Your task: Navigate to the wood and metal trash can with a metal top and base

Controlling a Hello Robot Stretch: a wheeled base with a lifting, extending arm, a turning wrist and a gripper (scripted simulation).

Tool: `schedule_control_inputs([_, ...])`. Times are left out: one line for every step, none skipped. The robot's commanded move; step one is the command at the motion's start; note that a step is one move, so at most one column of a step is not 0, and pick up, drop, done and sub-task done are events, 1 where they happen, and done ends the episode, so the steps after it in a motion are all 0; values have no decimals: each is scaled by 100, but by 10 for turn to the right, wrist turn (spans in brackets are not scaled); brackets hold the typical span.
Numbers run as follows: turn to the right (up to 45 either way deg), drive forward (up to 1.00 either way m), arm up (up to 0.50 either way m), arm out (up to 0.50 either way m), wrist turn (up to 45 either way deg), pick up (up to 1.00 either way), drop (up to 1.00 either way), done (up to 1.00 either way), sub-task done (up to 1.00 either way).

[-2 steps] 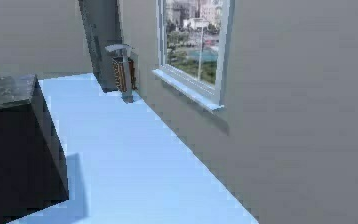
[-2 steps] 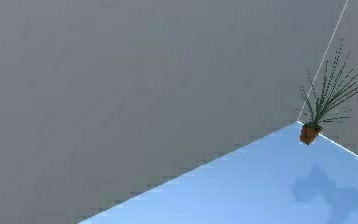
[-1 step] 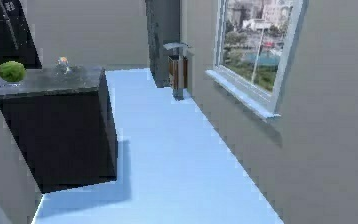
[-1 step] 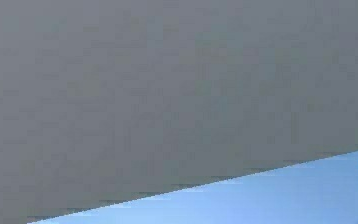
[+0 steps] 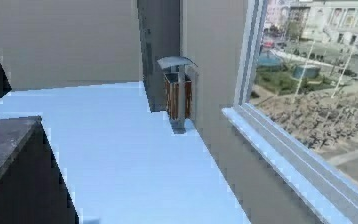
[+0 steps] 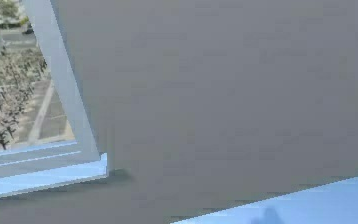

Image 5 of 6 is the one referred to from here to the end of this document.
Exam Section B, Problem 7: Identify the wood and metal trash can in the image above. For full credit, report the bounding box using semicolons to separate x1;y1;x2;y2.
156;55;199;135

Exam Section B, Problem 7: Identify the black cabinet with stone top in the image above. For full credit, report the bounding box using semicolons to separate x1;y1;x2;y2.
0;115;80;224

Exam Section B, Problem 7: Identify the grey room door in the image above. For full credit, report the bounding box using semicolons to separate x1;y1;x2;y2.
136;0;182;113

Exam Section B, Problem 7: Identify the white framed window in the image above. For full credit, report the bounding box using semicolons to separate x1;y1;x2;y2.
221;0;358;224

